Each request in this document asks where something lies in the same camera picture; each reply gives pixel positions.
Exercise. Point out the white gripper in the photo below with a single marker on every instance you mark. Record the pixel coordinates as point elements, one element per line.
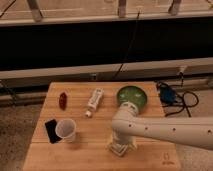
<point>121,139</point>

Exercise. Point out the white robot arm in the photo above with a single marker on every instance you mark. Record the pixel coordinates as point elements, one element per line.
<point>191,131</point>

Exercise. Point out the green bowl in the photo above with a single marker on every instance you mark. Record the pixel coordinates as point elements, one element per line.
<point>132,94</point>

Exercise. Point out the white tube with cap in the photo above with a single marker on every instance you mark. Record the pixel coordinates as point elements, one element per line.
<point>93,102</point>

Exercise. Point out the translucent plastic cup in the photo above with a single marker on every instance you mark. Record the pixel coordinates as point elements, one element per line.
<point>66,129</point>

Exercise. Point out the blue power adapter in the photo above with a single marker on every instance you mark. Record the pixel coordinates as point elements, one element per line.
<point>167,95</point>

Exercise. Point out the dark red chili pepper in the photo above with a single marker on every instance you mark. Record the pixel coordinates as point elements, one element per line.
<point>62,101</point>

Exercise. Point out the black rectangular phone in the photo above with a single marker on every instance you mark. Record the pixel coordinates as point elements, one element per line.
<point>50,128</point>

